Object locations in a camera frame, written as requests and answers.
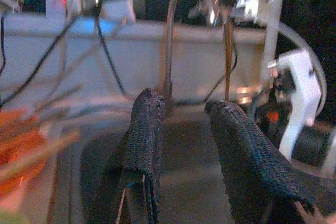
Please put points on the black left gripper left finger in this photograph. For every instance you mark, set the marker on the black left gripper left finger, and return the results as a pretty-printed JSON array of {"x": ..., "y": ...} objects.
[{"x": 144, "y": 134}]

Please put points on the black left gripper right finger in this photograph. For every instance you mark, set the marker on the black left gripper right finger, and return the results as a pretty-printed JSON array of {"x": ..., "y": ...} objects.
[{"x": 244, "y": 161}]

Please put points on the stainless steel sink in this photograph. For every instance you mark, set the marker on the stainless steel sink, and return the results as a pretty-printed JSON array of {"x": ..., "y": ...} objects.
[{"x": 183, "y": 142}]

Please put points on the chrome faucet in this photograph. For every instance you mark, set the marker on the chrome faucet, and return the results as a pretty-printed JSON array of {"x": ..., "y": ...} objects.
[{"x": 169, "y": 51}]

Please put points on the wooden chopstick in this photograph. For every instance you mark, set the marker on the wooden chopstick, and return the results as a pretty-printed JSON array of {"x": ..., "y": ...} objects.
[{"x": 39, "y": 153}]

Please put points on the orange bowl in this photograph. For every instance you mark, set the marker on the orange bowl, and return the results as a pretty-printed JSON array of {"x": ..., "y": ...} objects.
[{"x": 18, "y": 142}]

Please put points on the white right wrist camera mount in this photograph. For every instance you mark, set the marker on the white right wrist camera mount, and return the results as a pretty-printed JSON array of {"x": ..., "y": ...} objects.
[{"x": 304, "y": 90}]

